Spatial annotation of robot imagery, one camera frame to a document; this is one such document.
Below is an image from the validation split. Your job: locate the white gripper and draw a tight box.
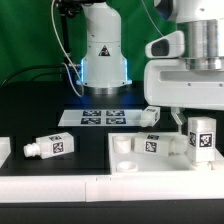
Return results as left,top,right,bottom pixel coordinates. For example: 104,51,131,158
144,31,224,133

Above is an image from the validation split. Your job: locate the white square tabletop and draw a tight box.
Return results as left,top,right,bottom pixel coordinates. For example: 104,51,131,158
106,131,224,176

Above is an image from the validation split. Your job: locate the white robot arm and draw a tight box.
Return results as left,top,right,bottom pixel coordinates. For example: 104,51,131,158
80,0,224,123

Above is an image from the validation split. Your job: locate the AprilTag sheet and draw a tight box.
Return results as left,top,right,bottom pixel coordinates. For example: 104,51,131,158
58,109,141,127

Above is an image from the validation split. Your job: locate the white U-shaped fence wall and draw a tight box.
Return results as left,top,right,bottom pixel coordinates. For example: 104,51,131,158
0,134,224,204

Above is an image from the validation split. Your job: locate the grey cable over backdrop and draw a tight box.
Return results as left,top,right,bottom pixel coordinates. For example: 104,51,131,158
140,0,165,37

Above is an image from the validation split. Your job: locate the black cable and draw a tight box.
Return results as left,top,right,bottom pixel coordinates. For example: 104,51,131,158
0,64,81,88

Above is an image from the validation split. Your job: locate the black camera stand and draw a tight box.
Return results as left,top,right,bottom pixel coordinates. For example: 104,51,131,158
51,0,82,78

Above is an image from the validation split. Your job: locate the white cable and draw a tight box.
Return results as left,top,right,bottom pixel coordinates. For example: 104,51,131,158
50,0,85,98

